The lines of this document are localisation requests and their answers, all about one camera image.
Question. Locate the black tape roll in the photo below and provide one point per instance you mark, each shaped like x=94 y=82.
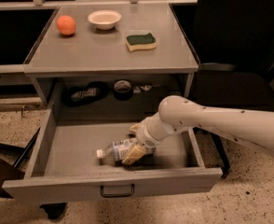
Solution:
x=123 y=90

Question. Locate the green yellow sponge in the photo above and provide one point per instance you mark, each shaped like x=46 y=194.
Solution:
x=141 y=42

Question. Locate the white bowl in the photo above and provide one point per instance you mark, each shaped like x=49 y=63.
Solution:
x=104 y=19

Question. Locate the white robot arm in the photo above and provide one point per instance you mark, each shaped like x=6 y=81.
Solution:
x=248 y=128

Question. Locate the grey drawer cabinet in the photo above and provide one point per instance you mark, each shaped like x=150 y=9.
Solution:
x=94 y=55

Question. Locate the grey open top drawer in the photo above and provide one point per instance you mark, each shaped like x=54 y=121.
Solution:
x=62 y=167

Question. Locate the clear plastic water bottle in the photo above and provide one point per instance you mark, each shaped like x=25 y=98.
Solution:
x=118 y=149

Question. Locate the orange fruit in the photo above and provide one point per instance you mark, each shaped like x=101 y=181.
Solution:
x=66 y=25

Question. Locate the black office chair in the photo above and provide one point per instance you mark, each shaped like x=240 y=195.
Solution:
x=233 y=42

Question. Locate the crumpled small wrapper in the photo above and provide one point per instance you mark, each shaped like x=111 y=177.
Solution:
x=140 y=88

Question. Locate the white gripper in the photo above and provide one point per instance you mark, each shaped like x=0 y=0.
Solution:
x=142 y=136

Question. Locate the black drawer handle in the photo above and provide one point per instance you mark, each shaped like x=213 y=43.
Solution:
x=117 y=191

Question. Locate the black cabinet caster wheel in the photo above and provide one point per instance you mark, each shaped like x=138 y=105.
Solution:
x=54 y=210

